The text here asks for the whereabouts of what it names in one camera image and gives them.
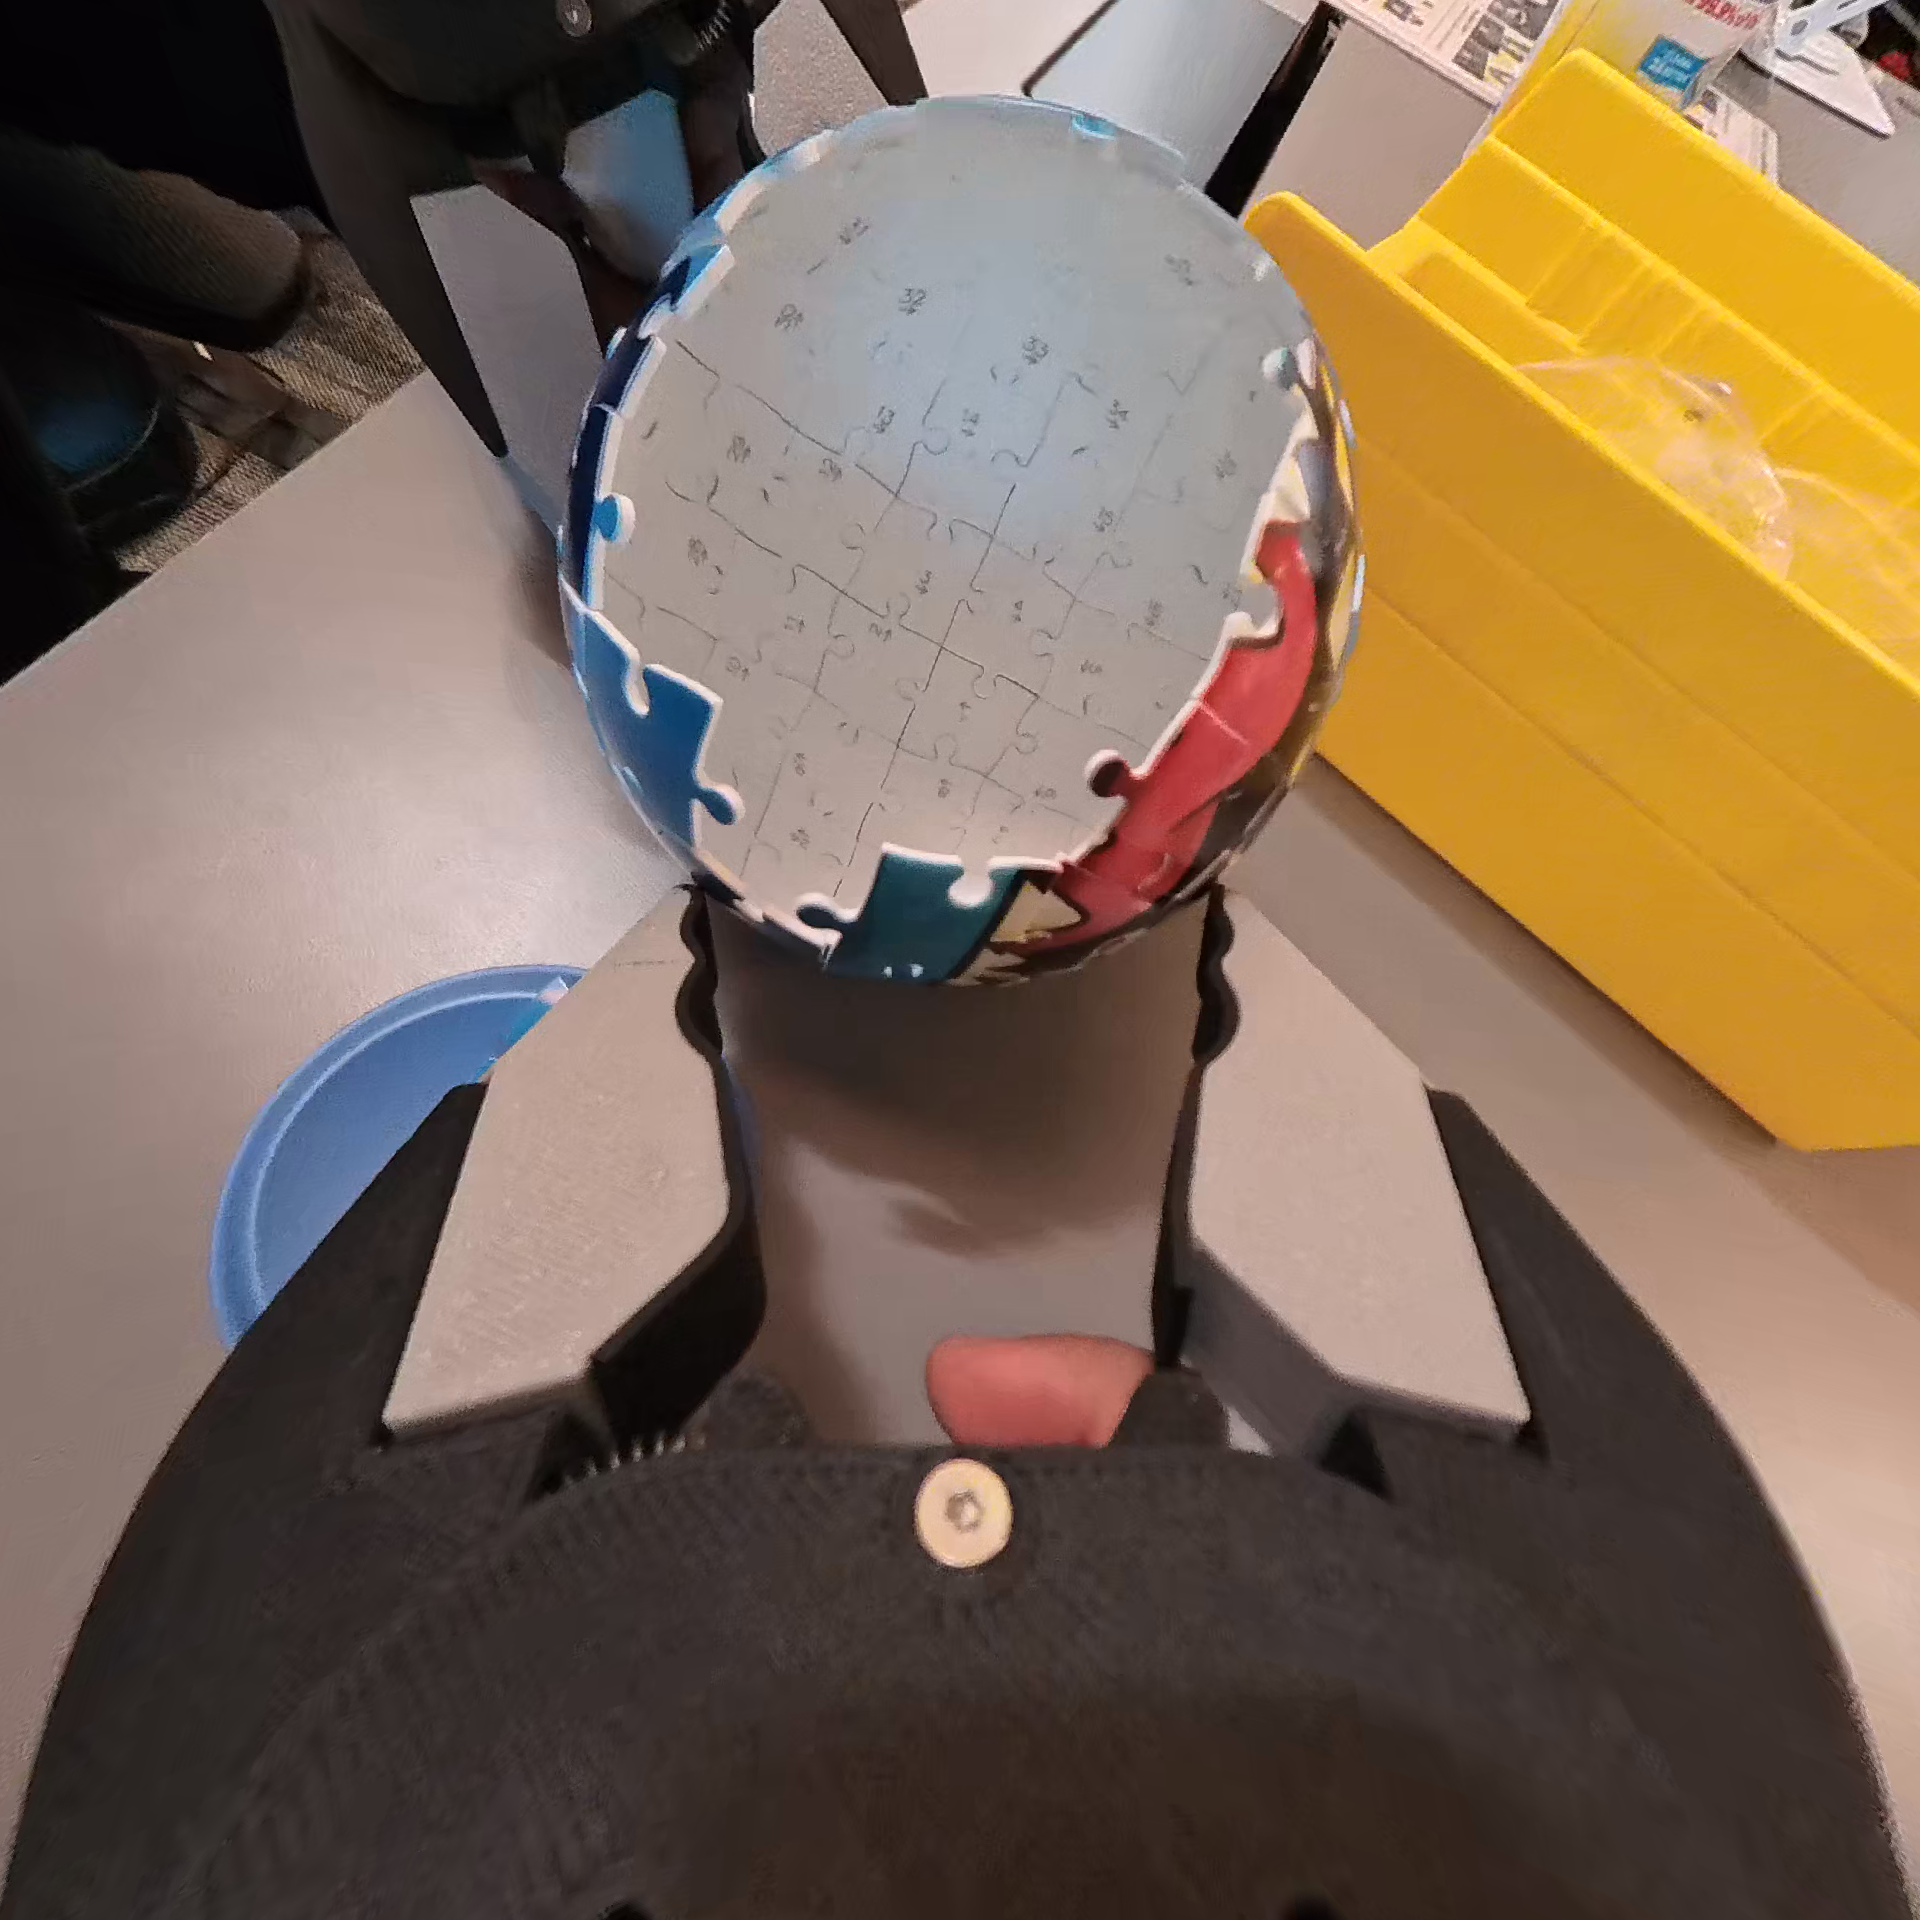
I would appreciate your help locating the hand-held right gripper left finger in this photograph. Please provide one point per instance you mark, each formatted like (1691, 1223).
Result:
(569, 1200)

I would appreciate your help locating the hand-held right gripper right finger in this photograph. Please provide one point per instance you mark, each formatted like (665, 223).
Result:
(1336, 1200)

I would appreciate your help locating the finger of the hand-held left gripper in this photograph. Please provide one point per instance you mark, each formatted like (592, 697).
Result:
(487, 300)

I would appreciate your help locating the blue puzzle ball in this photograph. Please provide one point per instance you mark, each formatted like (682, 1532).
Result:
(960, 494)

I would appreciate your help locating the blue round ball stand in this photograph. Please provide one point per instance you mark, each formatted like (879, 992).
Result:
(346, 1141)

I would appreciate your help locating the person's right hand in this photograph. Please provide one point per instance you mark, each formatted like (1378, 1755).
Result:
(1035, 1389)

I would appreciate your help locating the person's dark clothing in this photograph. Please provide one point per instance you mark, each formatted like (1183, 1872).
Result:
(136, 240)

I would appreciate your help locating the yellow plastic bin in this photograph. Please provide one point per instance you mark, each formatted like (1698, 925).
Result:
(1575, 720)

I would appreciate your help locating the clear plastic bag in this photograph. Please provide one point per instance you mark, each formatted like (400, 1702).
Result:
(1739, 451)

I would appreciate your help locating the printed paper sheet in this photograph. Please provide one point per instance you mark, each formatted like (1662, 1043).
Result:
(1454, 38)

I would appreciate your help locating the small blue white carton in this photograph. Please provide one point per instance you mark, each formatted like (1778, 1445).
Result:
(1680, 76)

